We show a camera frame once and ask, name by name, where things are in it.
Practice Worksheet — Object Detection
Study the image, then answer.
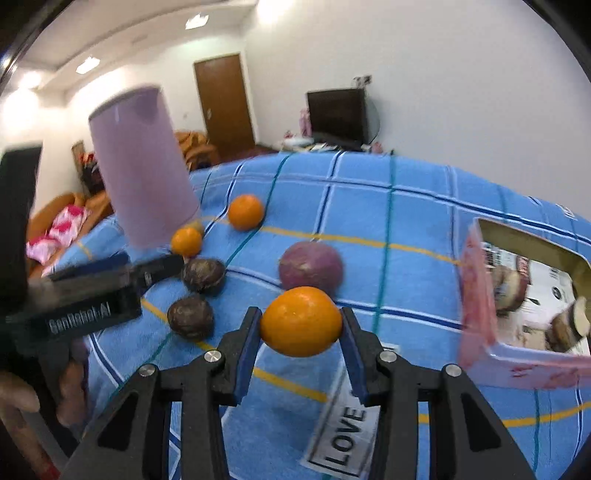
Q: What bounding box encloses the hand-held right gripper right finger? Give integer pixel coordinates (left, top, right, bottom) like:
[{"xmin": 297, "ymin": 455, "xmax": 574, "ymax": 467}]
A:
[{"xmin": 339, "ymin": 307, "xmax": 536, "ymax": 480}]

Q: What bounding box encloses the dark chair with clutter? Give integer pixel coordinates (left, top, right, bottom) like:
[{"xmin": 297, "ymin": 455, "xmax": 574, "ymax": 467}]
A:
[{"xmin": 71, "ymin": 141, "xmax": 109, "ymax": 195}]

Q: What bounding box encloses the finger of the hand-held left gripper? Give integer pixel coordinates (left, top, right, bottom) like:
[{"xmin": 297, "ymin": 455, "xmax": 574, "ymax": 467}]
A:
[
  {"xmin": 129, "ymin": 255, "xmax": 185, "ymax": 295},
  {"xmin": 46, "ymin": 251, "xmax": 132, "ymax": 284}
]

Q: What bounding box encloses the small orange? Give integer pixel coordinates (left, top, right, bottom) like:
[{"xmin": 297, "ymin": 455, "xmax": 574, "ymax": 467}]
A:
[{"xmin": 171, "ymin": 226, "xmax": 204, "ymax": 258}]

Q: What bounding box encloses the small brown leather sofa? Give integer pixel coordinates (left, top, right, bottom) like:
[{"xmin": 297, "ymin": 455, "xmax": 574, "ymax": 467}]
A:
[{"xmin": 175, "ymin": 131, "xmax": 220, "ymax": 172}]

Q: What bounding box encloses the purple electric kettle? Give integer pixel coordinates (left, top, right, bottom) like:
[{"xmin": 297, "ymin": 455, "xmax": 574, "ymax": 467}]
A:
[{"xmin": 88, "ymin": 84, "xmax": 201, "ymax": 247}]

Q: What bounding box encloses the brown wooden door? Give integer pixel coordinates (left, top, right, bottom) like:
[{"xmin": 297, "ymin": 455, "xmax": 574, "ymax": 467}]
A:
[{"xmin": 194, "ymin": 53, "xmax": 256, "ymax": 160}]

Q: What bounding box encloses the blue plaid blanket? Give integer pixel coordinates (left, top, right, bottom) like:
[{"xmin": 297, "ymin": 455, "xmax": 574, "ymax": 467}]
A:
[{"xmin": 28, "ymin": 150, "xmax": 591, "ymax": 480}]

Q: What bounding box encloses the pink floral pillow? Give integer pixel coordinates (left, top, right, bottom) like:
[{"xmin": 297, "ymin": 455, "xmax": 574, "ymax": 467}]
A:
[{"xmin": 27, "ymin": 205, "xmax": 90, "ymax": 264}]

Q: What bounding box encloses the person's left hand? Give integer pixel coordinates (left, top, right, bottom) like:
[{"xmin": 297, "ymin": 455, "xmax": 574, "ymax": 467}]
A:
[{"xmin": 0, "ymin": 339, "xmax": 90, "ymax": 428}]

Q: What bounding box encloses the dark brown passion fruit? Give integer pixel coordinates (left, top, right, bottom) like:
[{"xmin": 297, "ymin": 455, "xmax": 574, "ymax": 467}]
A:
[
  {"xmin": 167, "ymin": 295, "xmax": 215, "ymax": 341},
  {"xmin": 181, "ymin": 257, "xmax": 227, "ymax": 294}
]

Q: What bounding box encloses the black television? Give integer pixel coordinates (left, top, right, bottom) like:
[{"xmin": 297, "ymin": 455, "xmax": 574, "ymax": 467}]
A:
[{"xmin": 307, "ymin": 88, "xmax": 370, "ymax": 144}]

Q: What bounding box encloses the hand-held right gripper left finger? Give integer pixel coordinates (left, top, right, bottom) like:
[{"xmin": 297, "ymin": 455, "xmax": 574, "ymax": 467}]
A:
[{"xmin": 60, "ymin": 307, "xmax": 264, "ymax": 480}]

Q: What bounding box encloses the medium orange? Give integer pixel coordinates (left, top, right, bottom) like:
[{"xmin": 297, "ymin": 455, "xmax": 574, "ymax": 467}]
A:
[{"xmin": 228, "ymin": 194, "xmax": 265, "ymax": 232}]

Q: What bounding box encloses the white television stand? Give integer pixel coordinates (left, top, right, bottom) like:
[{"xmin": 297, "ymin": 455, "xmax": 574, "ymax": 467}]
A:
[{"xmin": 277, "ymin": 134, "xmax": 393, "ymax": 155}]

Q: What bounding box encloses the large orange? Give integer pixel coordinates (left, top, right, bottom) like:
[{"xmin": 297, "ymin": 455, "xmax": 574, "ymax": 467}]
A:
[{"xmin": 260, "ymin": 286, "xmax": 343, "ymax": 358}]

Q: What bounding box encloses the pink cardboard box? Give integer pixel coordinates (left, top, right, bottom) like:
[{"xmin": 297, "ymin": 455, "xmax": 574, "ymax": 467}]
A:
[{"xmin": 458, "ymin": 218, "xmax": 591, "ymax": 391}]

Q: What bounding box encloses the large purple round fruit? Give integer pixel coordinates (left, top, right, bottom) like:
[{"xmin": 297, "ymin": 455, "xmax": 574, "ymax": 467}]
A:
[{"xmin": 278, "ymin": 241, "xmax": 345, "ymax": 298}]

